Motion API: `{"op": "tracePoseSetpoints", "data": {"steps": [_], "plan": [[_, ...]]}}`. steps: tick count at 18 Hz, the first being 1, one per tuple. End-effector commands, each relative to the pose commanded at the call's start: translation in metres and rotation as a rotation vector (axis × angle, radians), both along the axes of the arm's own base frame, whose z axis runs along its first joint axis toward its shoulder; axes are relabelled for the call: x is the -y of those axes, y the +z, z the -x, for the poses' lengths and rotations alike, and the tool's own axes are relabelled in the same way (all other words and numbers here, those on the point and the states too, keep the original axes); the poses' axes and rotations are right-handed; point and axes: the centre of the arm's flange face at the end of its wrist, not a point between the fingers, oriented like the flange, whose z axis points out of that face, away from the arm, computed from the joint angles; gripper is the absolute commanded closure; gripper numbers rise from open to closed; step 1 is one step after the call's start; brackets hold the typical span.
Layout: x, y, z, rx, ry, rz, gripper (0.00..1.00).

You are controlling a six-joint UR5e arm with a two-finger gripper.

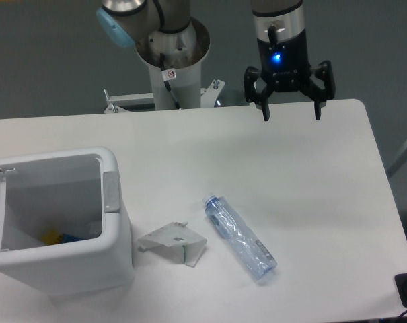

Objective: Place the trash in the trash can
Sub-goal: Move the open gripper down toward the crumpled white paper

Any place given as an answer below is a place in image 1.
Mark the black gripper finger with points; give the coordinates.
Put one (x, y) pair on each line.
(320, 96)
(260, 99)

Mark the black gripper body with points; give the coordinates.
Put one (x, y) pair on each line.
(282, 46)

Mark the white paper carton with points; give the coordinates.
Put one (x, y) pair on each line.
(185, 243)

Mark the clear blue plastic bottle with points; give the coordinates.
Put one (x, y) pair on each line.
(242, 240)

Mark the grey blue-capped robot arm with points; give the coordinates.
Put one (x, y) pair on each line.
(128, 22)

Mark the white open trash can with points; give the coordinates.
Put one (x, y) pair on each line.
(63, 225)

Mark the blue trash item in bin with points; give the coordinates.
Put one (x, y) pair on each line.
(66, 238)

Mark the yellow trash item in bin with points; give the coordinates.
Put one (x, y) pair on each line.
(52, 237)

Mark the white metal base frame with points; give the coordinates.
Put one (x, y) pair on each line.
(145, 102)

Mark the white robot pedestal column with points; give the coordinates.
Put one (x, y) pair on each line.
(174, 63)

